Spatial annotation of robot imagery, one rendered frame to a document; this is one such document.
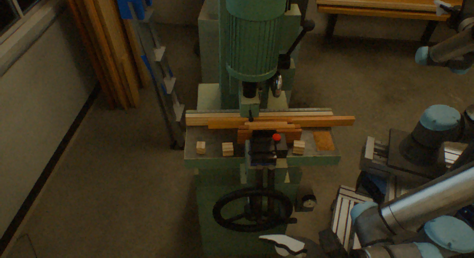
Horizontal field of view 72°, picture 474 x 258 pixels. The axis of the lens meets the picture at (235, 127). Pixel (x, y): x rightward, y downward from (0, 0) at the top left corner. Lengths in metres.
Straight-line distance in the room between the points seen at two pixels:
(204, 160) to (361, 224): 0.62
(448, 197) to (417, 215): 0.07
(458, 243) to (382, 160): 0.57
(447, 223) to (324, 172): 1.40
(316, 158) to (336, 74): 2.04
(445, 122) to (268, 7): 0.79
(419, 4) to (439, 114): 2.03
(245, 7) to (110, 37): 1.66
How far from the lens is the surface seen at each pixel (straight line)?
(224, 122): 1.31
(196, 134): 1.32
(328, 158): 1.31
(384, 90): 3.25
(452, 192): 0.83
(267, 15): 0.96
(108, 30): 2.47
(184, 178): 2.30
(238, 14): 0.97
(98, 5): 2.40
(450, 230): 1.10
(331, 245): 0.62
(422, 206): 0.84
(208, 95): 1.64
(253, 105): 1.20
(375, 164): 1.55
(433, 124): 1.41
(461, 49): 1.39
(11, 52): 2.20
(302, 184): 1.54
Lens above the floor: 1.87
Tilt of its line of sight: 46 degrees down
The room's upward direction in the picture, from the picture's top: 2 degrees clockwise
